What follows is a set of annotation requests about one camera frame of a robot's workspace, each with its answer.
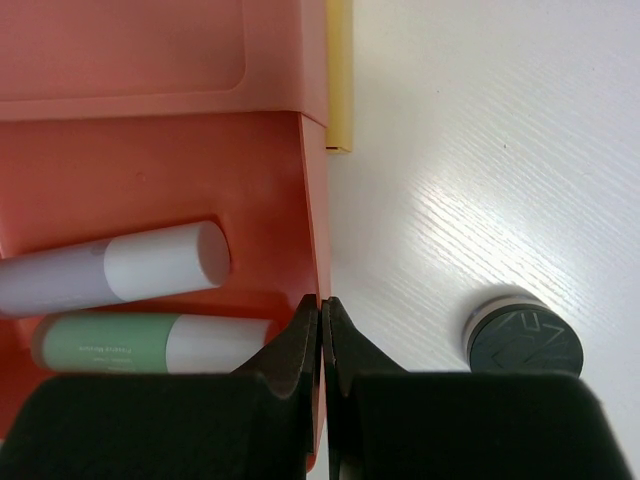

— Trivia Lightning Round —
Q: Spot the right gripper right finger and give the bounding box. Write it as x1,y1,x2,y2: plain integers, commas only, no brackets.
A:
321,298,631,479

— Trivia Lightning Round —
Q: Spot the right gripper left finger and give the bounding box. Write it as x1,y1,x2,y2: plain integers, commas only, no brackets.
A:
1,294,320,479

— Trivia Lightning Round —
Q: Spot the black round compact jar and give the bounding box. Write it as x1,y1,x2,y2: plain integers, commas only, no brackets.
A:
461,288,584,377

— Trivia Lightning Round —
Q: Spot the lilac white-capped tube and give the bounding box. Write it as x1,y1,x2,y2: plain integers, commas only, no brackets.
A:
1,221,231,318

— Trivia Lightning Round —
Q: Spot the green white-capped tube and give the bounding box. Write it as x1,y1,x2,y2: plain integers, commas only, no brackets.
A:
31,311,278,374

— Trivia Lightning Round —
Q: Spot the orange drawer box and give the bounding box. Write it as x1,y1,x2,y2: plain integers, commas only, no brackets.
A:
1,1,330,448

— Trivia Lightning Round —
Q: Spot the yellow drawer box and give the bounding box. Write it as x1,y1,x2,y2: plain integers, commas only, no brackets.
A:
326,0,354,153

